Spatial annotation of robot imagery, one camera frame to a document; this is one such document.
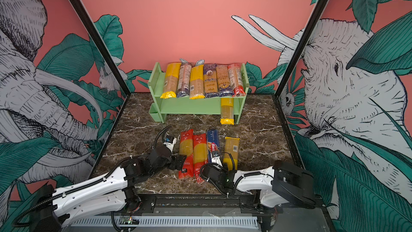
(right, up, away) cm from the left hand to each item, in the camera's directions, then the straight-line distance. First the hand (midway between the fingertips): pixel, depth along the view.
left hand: (179, 153), depth 78 cm
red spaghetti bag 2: (+9, -4, +10) cm, 14 cm away
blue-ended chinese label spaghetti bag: (+23, +32, +3) cm, 39 cm away
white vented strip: (-3, -29, -8) cm, 30 cm away
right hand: (+14, -10, +7) cm, 18 cm away
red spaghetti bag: (+1, 0, +12) cm, 12 cm away
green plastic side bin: (-21, +19, +21) cm, 36 cm away
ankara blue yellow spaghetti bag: (+15, +37, +8) cm, 41 cm away
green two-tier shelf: (-16, +23, +19) cm, 34 cm away
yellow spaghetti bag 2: (+28, +1, +14) cm, 31 cm away
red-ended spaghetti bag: (+29, +42, +11) cm, 52 cm away
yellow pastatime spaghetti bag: (+25, +21, +14) cm, 35 cm away
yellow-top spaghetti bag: (+8, +31, +2) cm, 32 cm away
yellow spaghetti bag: (-6, +37, +7) cm, 38 cm away
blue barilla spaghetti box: (+16, +2, +13) cm, 21 cm away
